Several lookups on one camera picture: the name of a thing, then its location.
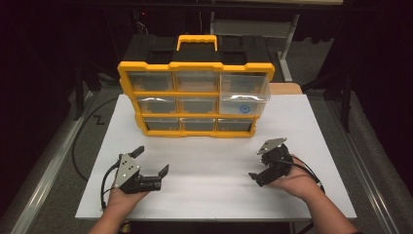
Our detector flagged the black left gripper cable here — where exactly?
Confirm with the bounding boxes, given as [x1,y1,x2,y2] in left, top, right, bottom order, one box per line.
[100,162,120,211]

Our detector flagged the clear plastic organizer drawer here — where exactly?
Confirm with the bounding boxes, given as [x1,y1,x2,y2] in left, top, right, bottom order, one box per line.
[219,72,272,116]

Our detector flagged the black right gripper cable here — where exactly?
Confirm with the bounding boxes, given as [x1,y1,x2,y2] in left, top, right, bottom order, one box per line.
[274,155,326,194]

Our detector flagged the person's right hand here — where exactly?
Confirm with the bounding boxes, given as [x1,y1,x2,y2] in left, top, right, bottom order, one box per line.
[267,154,324,201]

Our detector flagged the black floor cable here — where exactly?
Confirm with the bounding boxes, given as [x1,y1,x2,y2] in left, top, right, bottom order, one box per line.
[71,97,119,181]

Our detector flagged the yellow black organizer cabinet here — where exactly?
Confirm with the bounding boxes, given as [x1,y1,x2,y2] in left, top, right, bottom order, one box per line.
[117,34,276,138]

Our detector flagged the black stand leg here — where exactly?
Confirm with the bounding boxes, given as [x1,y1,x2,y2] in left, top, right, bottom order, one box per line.
[72,59,102,122]
[301,64,355,134]

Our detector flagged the grid of clear drawers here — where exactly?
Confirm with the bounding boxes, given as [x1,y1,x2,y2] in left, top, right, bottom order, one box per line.
[127,71,254,133]

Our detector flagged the person's left hand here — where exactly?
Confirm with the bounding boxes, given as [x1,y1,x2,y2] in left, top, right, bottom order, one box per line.
[106,188,150,215]

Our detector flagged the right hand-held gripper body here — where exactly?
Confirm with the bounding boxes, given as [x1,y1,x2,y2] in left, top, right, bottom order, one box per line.
[254,136,294,188]

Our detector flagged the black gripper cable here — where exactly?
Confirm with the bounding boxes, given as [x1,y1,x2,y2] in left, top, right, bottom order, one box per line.
[100,162,120,211]
[274,155,326,194]

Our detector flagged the aluminium floor rail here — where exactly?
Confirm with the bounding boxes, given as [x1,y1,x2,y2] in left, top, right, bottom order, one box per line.
[324,97,402,234]
[9,91,95,234]

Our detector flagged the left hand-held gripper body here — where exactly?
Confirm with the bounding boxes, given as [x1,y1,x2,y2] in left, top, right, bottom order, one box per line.
[112,153,163,195]

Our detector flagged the grey metal stand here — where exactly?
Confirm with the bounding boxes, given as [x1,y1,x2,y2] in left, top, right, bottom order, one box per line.
[209,12,300,83]

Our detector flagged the white wire bundle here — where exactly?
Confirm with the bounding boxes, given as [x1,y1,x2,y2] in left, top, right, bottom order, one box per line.
[135,20,150,35]

